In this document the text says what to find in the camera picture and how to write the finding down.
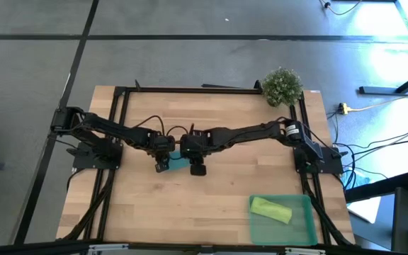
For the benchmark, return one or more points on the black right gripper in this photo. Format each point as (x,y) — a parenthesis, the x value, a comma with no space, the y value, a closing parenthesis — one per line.
(193,143)

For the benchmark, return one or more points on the yellow power strip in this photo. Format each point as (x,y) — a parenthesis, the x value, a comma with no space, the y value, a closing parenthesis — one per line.
(343,108)

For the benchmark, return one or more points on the teal microfiber towel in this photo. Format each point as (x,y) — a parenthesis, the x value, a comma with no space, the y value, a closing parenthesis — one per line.
(179,163)

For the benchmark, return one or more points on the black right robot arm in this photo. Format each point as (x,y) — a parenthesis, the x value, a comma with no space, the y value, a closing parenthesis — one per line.
(253,132)

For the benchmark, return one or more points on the green mesh basket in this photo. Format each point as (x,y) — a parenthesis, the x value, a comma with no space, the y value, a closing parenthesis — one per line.
(296,233)

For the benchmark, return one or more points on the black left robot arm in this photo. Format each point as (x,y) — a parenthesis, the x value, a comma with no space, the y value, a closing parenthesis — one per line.
(112,127)

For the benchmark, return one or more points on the black aluminium table frame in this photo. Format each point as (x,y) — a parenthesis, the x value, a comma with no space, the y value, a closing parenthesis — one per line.
(190,90)

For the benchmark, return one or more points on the white paper sheet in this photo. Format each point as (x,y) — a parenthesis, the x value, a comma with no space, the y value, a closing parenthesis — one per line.
(367,209)

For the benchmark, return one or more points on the black desk leg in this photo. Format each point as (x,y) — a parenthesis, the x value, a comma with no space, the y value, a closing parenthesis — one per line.
(377,90)

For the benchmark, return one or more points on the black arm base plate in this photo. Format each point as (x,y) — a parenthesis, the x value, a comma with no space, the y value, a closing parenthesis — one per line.
(331,164)
(94,163)

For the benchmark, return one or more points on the lime green microfiber towel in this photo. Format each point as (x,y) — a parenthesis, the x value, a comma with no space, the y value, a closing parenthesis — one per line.
(271,209)

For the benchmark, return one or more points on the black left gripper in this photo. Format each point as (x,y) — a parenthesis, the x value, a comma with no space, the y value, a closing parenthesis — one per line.
(163,143)

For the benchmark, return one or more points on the small artificial potted plant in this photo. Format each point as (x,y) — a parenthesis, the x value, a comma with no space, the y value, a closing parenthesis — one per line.
(282,86)

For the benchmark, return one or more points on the black desk beam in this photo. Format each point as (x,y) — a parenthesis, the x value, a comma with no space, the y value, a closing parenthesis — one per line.
(377,187)

